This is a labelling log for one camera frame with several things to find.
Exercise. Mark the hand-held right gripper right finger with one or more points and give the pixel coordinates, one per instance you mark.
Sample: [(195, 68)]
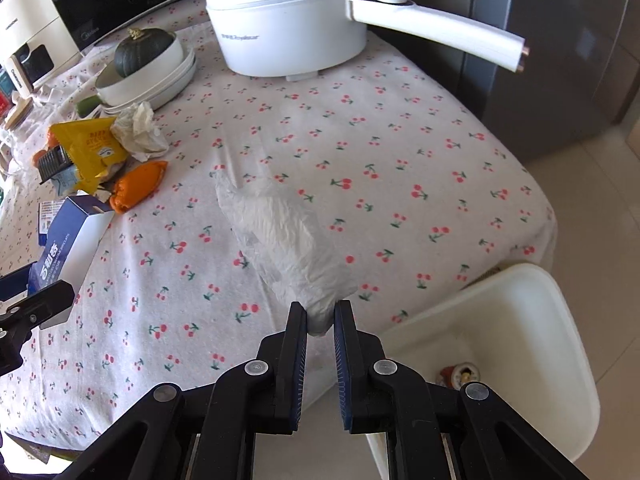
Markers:
[(342, 360)]

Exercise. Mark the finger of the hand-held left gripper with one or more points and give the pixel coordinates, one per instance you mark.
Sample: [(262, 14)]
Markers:
[(47, 305), (15, 284)]

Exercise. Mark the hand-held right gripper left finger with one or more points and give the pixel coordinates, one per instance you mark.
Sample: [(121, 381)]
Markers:
[(299, 360)]

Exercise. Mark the blue and white box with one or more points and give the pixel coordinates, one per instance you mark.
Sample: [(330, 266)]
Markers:
[(75, 220)]

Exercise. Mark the white plastic bag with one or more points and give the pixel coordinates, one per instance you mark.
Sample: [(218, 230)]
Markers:
[(280, 230)]

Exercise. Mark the white plastic bin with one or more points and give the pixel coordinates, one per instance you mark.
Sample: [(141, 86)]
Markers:
[(525, 320)]

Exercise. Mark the small printed can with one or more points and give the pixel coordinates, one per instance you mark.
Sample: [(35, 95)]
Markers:
[(460, 375)]

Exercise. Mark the dark striped packet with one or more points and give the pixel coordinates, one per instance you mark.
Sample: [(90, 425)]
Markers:
[(55, 162)]

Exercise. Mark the orange snack packet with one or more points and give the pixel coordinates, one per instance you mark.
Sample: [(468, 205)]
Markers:
[(137, 185)]

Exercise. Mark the yellow snack packet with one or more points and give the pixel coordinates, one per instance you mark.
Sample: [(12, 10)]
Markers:
[(85, 147)]

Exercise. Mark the green vegetable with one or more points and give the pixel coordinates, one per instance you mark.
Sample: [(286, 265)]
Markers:
[(87, 105)]

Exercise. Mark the crumpled white tissue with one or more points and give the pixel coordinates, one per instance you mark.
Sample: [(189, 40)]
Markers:
[(142, 130)]

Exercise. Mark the cherry print tablecloth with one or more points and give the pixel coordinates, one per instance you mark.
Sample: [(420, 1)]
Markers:
[(350, 135)]

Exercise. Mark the dark green squash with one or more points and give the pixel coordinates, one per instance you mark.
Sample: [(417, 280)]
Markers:
[(142, 52)]

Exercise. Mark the white kitchen appliance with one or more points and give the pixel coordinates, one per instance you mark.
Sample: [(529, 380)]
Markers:
[(30, 20)]

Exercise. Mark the black microwave oven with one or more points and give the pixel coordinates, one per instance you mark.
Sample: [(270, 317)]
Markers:
[(100, 0)]

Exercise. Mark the white electric pot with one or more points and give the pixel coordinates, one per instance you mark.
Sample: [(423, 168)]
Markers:
[(285, 35)]

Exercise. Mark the grey refrigerator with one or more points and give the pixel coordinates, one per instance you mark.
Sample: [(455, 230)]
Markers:
[(550, 10)]

